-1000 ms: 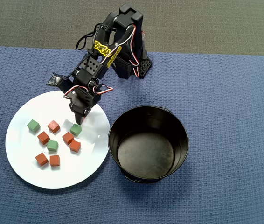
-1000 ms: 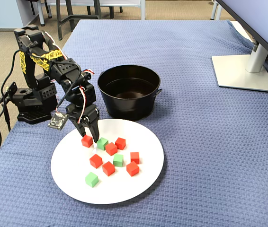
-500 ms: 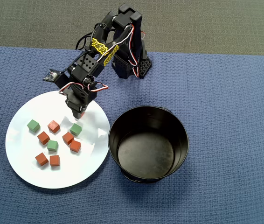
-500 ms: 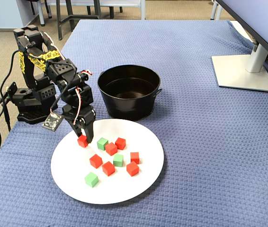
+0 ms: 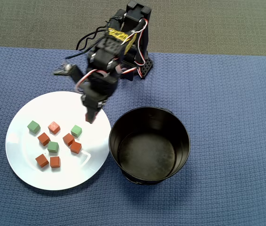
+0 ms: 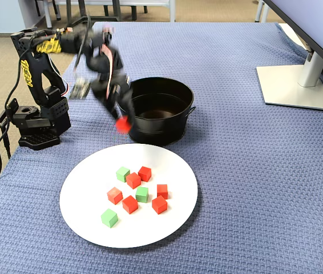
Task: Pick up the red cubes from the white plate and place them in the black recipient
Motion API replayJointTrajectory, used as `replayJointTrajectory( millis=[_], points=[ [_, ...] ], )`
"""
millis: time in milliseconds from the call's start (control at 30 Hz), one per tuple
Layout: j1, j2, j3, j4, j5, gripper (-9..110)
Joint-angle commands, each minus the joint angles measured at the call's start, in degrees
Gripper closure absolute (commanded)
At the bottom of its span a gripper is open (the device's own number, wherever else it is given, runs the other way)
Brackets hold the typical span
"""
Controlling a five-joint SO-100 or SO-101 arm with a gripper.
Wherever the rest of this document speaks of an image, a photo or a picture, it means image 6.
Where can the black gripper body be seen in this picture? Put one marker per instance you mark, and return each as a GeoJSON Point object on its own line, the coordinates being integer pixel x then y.
{"type": "Point", "coordinates": [115, 98]}

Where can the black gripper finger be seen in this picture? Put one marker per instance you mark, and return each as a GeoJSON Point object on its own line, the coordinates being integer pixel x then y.
{"type": "Point", "coordinates": [128, 107]}
{"type": "Point", "coordinates": [111, 107]}

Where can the red cube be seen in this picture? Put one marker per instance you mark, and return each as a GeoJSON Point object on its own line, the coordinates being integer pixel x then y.
{"type": "Point", "coordinates": [144, 173]}
{"type": "Point", "coordinates": [130, 204]}
{"type": "Point", "coordinates": [162, 191]}
{"type": "Point", "coordinates": [159, 204]}
{"type": "Point", "coordinates": [114, 195]}
{"type": "Point", "coordinates": [133, 180]}
{"type": "Point", "coordinates": [123, 124]}

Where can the green cube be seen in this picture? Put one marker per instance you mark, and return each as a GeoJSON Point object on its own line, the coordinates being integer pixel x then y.
{"type": "Point", "coordinates": [122, 174]}
{"type": "Point", "coordinates": [109, 218]}
{"type": "Point", "coordinates": [142, 194]}

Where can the white round plate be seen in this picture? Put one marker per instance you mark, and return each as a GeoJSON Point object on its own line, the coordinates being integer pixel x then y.
{"type": "Point", "coordinates": [93, 228]}

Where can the black metal bucket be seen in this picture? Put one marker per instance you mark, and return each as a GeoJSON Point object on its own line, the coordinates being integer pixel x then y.
{"type": "Point", "coordinates": [155, 128]}

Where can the black furniture legs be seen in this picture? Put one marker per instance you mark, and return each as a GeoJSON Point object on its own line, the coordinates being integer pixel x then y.
{"type": "Point", "coordinates": [134, 12]}

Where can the black chair legs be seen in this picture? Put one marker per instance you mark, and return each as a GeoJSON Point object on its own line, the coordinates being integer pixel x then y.
{"type": "Point", "coordinates": [58, 12]}

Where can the white furniture leg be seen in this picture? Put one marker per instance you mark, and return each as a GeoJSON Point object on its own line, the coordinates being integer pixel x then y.
{"type": "Point", "coordinates": [48, 14]}

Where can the white table leg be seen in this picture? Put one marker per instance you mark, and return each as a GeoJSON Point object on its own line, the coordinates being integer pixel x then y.
{"type": "Point", "coordinates": [172, 12]}

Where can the blue woven table cloth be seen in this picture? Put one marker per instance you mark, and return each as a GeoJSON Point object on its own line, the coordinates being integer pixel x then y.
{"type": "Point", "coordinates": [235, 171]}

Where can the white furniture legs pair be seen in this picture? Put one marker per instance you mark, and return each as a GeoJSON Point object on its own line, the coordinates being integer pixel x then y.
{"type": "Point", "coordinates": [257, 12]}

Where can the monitor with silver stand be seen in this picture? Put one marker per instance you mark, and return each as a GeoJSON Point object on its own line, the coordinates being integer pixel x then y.
{"type": "Point", "coordinates": [321, 23]}

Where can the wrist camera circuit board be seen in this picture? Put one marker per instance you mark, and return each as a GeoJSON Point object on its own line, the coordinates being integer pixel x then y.
{"type": "Point", "coordinates": [79, 89]}

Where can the dark grey table frame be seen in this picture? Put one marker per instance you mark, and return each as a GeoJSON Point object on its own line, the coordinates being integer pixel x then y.
{"type": "Point", "coordinates": [69, 14]}

